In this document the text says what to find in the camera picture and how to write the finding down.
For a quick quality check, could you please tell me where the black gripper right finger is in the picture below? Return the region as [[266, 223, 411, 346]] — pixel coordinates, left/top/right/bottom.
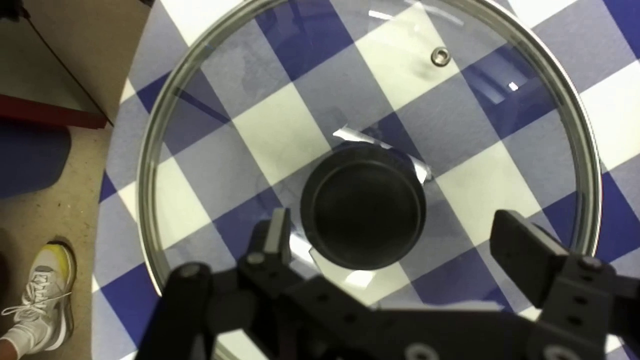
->
[[490, 211, 575, 309]]

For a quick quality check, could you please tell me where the glass lid with black knob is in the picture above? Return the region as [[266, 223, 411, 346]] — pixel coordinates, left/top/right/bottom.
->
[[138, 0, 601, 313]]

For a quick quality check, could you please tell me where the blue white checkered tablecloth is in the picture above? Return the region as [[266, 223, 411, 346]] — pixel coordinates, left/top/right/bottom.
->
[[90, 0, 640, 360]]

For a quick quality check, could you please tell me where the white sneaker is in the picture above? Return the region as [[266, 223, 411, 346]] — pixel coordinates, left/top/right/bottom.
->
[[0, 242, 76, 360]]

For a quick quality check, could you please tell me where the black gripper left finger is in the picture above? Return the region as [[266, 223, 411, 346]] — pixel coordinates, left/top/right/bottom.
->
[[262, 209, 292, 262]]

